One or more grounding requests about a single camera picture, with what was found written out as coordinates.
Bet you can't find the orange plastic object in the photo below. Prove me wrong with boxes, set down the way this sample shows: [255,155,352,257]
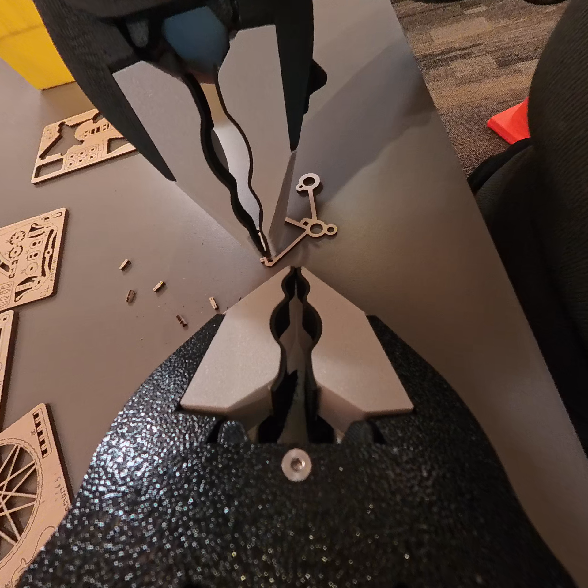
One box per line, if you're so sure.
[486,98,534,144]

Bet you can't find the wooden frame part with rings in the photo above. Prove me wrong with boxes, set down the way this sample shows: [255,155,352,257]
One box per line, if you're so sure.
[261,173,339,270]

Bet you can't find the wooden sheet with spoked wheel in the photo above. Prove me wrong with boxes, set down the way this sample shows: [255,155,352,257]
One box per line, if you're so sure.
[0,403,75,572]

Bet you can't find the yellow plastic bin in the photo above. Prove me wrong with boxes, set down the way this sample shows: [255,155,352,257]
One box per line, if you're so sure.
[0,0,75,91]

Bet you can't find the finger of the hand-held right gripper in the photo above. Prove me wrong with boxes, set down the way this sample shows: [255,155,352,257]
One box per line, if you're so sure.
[111,60,271,255]
[219,24,300,236]

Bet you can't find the wooden sheet with gear parts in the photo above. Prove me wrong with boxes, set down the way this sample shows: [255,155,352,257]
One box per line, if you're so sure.
[0,207,68,310]

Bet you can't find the wooden sheet with star cutout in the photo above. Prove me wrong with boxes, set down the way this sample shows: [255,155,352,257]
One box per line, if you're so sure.
[30,108,139,186]

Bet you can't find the wooden sheet with slots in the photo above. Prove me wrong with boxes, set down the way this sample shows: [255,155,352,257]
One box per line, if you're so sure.
[0,310,17,416]

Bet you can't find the black office chair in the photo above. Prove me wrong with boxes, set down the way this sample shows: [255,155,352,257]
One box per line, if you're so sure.
[467,0,588,465]

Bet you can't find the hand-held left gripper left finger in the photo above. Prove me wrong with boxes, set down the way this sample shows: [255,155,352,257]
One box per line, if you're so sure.
[179,265,296,441]

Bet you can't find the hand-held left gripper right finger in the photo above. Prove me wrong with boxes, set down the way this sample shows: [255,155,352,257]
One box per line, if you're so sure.
[298,266,414,443]

